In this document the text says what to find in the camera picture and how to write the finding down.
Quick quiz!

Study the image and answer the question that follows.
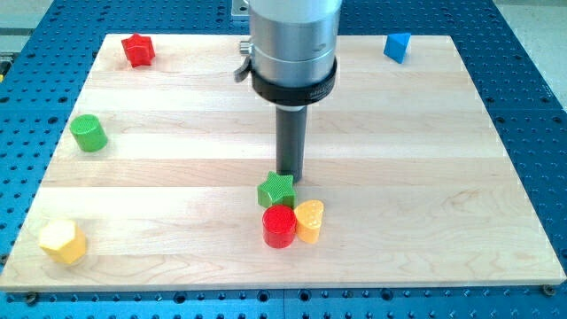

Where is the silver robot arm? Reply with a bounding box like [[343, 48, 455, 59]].
[[234, 0, 342, 111]]

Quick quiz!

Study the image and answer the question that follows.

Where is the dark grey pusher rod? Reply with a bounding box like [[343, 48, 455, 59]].
[[276, 106, 307, 183]]

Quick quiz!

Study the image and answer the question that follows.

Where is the orange heart block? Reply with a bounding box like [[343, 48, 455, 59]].
[[294, 199, 324, 244]]

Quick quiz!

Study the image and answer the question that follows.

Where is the red cylinder block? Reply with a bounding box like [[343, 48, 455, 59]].
[[262, 205, 297, 249]]

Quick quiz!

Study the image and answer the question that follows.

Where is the red star block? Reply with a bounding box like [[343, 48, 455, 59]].
[[121, 33, 155, 67]]

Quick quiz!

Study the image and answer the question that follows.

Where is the green star block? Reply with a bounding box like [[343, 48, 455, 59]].
[[257, 171, 297, 208]]

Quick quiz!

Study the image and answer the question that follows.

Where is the blue triangle block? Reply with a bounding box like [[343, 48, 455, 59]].
[[384, 33, 411, 64]]

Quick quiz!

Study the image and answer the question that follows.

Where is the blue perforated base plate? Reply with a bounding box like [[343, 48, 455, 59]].
[[1, 1, 566, 318]]

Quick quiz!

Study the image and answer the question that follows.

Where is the green cylinder block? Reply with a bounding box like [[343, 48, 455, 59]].
[[70, 114, 108, 152]]

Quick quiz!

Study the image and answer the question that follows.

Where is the light wooden board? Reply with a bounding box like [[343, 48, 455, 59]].
[[1, 34, 566, 292]]

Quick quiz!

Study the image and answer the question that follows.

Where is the yellow hexagon block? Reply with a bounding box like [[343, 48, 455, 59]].
[[38, 220, 87, 264]]

